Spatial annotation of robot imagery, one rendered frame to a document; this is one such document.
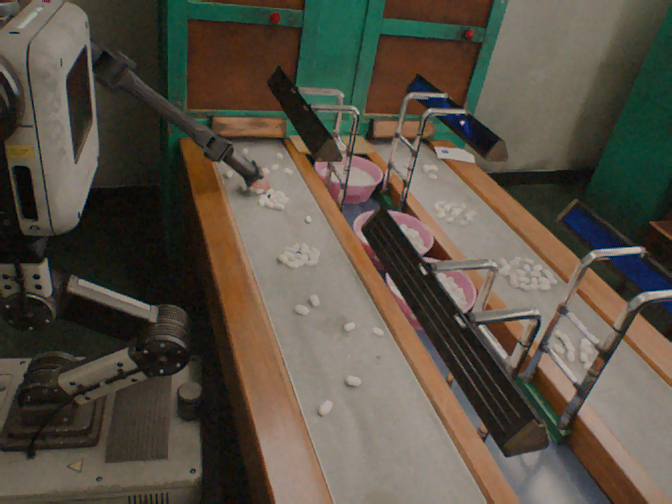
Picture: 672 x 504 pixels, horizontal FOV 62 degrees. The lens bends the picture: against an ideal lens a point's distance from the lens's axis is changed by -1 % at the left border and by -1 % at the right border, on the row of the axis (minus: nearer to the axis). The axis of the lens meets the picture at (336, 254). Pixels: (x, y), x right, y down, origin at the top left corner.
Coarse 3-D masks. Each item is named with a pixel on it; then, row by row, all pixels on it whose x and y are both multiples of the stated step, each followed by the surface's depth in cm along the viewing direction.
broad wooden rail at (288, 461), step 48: (192, 144) 217; (192, 192) 188; (240, 240) 171; (240, 288) 150; (240, 336) 135; (240, 384) 124; (288, 384) 127; (240, 432) 129; (288, 432) 115; (288, 480) 106
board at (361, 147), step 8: (296, 136) 235; (344, 136) 243; (360, 136) 245; (296, 144) 228; (304, 144) 230; (360, 144) 239; (304, 152) 225; (344, 152) 230; (360, 152) 233; (368, 152) 234
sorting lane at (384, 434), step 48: (240, 144) 229; (240, 192) 197; (288, 192) 202; (288, 240) 177; (336, 240) 181; (288, 288) 157; (336, 288) 161; (288, 336) 141; (336, 336) 144; (384, 336) 147; (336, 384) 131; (384, 384) 133; (336, 432) 120; (384, 432) 122; (432, 432) 123; (336, 480) 110; (384, 480) 112; (432, 480) 113
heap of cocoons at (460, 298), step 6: (438, 276) 174; (444, 276) 174; (390, 282) 167; (444, 282) 171; (450, 282) 171; (396, 288) 165; (450, 288) 169; (456, 288) 170; (450, 294) 167; (456, 294) 169; (462, 294) 167; (456, 300) 165; (462, 300) 166; (462, 306) 164; (414, 318) 158
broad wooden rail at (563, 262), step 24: (432, 144) 254; (456, 168) 237; (480, 192) 222; (504, 192) 225; (504, 216) 209; (528, 216) 211; (528, 240) 197; (552, 240) 198; (552, 264) 186; (576, 264) 187; (600, 288) 177; (600, 312) 168; (624, 336) 161; (648, 336) 160; (648, 360) 153
